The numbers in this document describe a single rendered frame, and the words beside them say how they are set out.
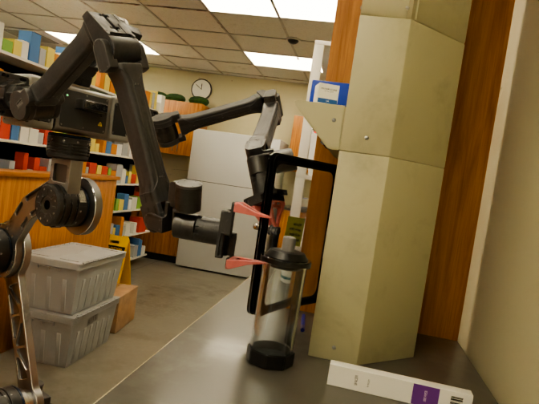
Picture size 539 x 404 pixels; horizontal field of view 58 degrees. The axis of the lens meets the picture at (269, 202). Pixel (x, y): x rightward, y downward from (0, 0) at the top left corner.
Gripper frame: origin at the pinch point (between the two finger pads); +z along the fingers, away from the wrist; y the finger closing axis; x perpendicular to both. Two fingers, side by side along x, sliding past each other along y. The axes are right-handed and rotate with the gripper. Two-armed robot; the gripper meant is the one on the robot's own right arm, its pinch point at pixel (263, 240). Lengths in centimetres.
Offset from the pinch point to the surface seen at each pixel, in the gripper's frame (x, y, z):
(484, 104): 45, 43, 49
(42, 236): 193, -46, -182
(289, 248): -0.9, -0.7, 5.8
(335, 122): 8.3, 27.7, 10.7
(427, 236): 20.9, 5.2, 35.8
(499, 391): 15, -26, 56
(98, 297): 195, -80, -138
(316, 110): 8.3, 29.8, 6.0
